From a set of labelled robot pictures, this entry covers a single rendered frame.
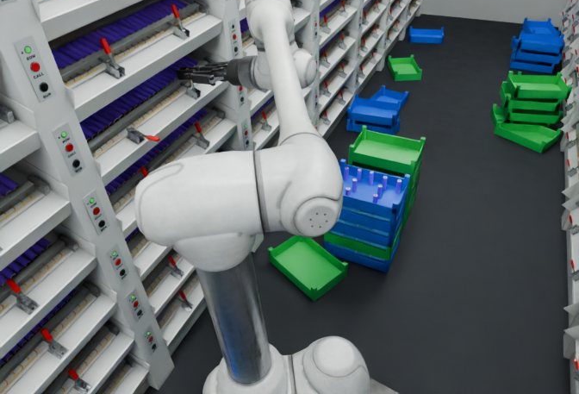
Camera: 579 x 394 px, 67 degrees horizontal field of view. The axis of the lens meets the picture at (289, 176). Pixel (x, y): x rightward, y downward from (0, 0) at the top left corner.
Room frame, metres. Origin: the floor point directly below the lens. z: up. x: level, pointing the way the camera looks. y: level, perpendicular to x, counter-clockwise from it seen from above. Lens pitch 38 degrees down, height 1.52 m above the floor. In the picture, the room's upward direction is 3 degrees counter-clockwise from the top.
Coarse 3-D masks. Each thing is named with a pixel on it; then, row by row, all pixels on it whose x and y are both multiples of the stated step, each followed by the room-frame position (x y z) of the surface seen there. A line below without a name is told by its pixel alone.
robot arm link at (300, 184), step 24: (288, 144) 0.59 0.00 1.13; (312, 144) 0.58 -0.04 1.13; (264, 168) 0.51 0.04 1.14; (288, 168) 0.51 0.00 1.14; (312, 168) 0.51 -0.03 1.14; (336, 168) 0.54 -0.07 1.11; (264, 192) 0.48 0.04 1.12; (288, 192) 0.48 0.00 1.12; (312, 192) 0.47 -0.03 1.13; (336, 192) 0.48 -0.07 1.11; (264, 216) 0.47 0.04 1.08; (288, 216) 0.45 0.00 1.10; (312, 216) 0.45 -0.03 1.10; (336, 216) 0.46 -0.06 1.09
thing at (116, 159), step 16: (176, 96) 1.22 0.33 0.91; (208, 96) 1.27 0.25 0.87; (160, 112) 1.13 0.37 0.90; (176, 112) 1.15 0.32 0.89; (192, 112) 1.20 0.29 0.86; (144, 128) 1.05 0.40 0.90; (160, 128) 1.06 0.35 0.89; (128, 144) 0.98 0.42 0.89; (144, 144) 1.00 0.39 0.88; (96, 160) 0.85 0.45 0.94; (112, 160) 0.91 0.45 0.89; (128, 160) 0.94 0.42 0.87; (112, 176) 0.89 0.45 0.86
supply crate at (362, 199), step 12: (360, 168) 1.50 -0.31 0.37; (348, 180) 1.49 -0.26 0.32; (396, 180) 1.43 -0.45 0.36; (408, 180) 1.39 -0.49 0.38; (360, 192) 1.40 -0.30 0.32; (372, 192) 1.40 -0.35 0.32; (384, 192) 1.39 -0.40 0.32; (348, 204) 1.32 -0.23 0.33; (360, 204) 1.30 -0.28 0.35; (372, 204) 1.27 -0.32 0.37; (384, 204) 1.32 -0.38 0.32; (396, 204) 1.23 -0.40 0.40; (384, 216) 1.25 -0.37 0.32; (396, 216) 1.25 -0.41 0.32
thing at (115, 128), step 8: (200, 64) 1.38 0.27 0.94; (176, 80) 1.26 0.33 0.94; (184, 80) 1.28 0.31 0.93; (168, 88) 1.22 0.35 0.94; (176, 88) 1.24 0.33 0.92; (160, 96) 1.17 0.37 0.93; (168, 96) 1.20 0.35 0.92; (144, 104) 1.12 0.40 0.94; (152, 104) 1.13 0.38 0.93; (136, 112) 1.08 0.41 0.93; (144, 112) 1.10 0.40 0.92; (120, 120) 1.04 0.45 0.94; (128, 120) 1.04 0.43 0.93; (112, 128) 1.00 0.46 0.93; (120, 128) 1.01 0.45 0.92; (96, 136) 0.96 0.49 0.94; (104, 136) 0.96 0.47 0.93; (112, 136) 0.99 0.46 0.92; (88, 144) 0.93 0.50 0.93; (96, 144) 0.94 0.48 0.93
